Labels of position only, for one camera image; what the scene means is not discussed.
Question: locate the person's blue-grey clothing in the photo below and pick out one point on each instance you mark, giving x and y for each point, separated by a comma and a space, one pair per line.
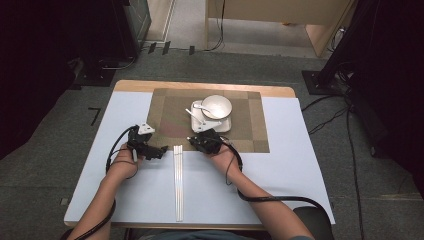
196, 235

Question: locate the black curtain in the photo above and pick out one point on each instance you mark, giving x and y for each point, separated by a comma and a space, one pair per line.
393, 83
33, 66

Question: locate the black stand with slanted post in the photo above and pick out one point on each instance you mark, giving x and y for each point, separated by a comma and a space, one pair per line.
325, 81

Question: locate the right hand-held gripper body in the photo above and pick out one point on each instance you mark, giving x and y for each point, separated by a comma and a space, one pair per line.
215, 143

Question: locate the black chair seat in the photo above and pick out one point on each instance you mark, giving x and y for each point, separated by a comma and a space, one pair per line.
316, 226

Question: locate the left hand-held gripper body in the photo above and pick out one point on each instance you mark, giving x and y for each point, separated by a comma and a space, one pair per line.
141, 141

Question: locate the short black tape strip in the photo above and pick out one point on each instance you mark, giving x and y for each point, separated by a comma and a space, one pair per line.
191, 50

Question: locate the black cabinet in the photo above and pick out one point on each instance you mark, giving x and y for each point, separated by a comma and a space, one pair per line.
133, 26

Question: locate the white bowl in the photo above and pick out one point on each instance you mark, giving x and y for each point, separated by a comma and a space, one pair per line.
218, 105

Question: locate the person's left hand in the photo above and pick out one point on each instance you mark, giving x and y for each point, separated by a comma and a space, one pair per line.
123, 166

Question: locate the white spoon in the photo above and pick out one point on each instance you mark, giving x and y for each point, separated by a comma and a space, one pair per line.
197, 106

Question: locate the person's right hand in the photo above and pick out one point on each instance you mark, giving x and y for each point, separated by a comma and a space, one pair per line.
226, 163

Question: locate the light wooden desk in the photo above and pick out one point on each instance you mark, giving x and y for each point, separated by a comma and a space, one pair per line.
283, 10

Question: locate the white table cover sheet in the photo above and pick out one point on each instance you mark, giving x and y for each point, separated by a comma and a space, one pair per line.
216, 193

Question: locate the brown woven placemat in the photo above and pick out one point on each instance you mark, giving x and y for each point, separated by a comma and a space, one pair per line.
170, 113

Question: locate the black stand base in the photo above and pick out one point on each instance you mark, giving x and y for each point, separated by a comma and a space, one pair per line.
95, 76

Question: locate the white square plate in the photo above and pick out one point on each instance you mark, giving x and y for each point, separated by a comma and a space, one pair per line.
220, 126

